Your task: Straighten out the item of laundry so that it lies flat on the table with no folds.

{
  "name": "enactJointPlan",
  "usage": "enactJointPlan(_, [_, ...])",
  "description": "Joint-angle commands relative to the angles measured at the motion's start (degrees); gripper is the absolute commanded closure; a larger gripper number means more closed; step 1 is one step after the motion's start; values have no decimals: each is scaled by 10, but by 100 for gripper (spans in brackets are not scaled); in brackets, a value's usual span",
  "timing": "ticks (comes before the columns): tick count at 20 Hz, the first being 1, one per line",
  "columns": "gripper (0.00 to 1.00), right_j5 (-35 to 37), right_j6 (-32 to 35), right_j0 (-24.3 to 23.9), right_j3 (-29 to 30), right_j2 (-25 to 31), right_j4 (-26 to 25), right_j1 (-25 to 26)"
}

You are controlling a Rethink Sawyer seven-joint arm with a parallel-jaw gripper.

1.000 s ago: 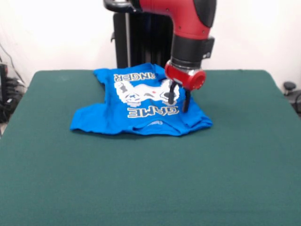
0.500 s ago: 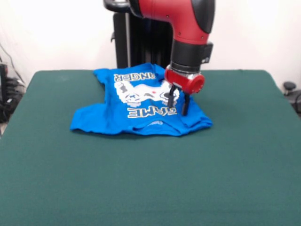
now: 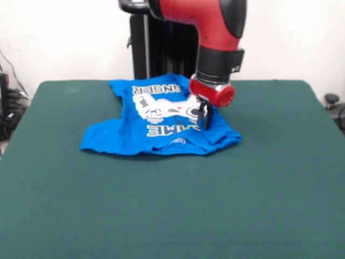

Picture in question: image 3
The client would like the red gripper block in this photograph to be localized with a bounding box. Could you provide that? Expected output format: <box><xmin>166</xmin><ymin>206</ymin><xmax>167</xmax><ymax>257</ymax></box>
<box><xmin>188</xmin><ymin>74</ymin><xmax>236</xmax><ymax>131</ymax></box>

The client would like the blue printed t-shirt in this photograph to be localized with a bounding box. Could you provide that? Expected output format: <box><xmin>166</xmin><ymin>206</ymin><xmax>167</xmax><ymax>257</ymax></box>
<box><xmin>79</xmin><ymin>73</ymin><xmax>243</xmax><ymax>157</ymax></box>

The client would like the dark green table cloth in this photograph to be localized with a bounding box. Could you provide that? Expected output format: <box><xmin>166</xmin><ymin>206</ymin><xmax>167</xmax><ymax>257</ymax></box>
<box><xmin>0</xmin><ymin>79</ymin><xmax>345</xmax><ymax>259</ymax></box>

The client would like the black chair part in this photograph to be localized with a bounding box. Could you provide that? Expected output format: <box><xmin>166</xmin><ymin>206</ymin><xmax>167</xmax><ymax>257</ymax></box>
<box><xmin>324</xmin><ymin>93</ymin><xmax>345</xmax><ymax>135</ymax></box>

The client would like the black electronics box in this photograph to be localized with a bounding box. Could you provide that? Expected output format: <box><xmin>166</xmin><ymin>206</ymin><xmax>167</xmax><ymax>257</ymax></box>
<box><xmin>0</xmin><ymin>72</ymin><xmax>11</xmax><ymax>119</ymax></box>

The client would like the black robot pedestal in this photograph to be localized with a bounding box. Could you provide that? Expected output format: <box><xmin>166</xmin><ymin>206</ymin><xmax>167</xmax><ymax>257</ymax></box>
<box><xmin>118</xmin><ymin>0</ymin><xmax>233</xmax><ymax>81</ymax></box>

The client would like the black cable bundle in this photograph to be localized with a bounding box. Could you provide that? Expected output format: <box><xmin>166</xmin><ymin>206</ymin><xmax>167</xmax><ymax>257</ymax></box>
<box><xmin>0</xmin><ymin>48</ymin><xmax>32</xmax><ymax>142</ymax></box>

